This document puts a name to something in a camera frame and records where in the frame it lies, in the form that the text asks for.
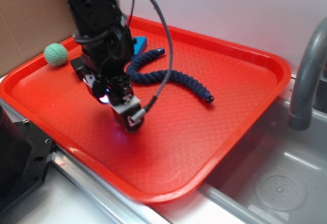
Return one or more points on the sink drain strainer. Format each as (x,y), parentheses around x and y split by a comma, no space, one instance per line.
(280,191)

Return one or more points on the stainless steel sink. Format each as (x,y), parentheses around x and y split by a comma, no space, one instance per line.
(270,145)

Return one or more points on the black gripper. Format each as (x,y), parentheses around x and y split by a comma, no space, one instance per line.
(118,93)

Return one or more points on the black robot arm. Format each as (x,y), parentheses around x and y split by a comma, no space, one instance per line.
(107,46)

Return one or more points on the grey sink faucet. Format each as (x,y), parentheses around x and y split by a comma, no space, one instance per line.
(309,90)

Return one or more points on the red plastic tray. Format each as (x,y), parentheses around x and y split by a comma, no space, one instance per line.
(182,138)

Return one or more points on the brown cardboard box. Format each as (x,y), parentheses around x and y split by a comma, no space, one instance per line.
(28,26)

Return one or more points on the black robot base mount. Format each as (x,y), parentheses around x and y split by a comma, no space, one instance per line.
(25,155)

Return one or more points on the green dimpled ball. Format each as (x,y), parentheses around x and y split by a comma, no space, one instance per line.
(55,54)

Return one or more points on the blue rectangular block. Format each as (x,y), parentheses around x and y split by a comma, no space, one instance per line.
(140,43)

